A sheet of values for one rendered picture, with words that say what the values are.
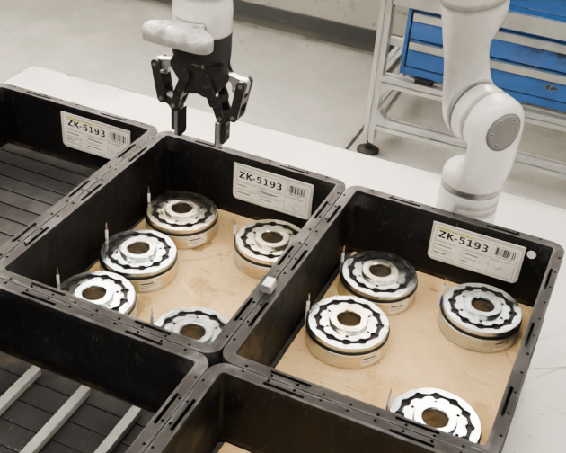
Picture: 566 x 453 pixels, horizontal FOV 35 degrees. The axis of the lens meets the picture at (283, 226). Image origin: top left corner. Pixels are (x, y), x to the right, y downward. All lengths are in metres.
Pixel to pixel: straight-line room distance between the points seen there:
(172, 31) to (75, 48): 2.86
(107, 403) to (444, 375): 0.40
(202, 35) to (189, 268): 0.34
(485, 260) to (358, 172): 0.55
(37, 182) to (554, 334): 0.83
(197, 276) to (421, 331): 0.31
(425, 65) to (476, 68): 1.71
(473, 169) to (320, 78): 2.44
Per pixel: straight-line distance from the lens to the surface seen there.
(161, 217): 1.27
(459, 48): 1.26
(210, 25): 1.09
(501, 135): 1.31
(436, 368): 1.12
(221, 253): 1.25
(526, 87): 2.98
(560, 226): 1.67
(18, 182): 1.43
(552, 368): 1.37
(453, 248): 1.22
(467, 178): 1.33
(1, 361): 1.11
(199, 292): 1.18
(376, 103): 3.11
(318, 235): 1.13
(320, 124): 3.36
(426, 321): 1.18
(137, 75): 3.67
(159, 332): 0.97
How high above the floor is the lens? 1.58
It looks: 35 degrees down
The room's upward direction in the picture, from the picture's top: 5 degrees clockwise
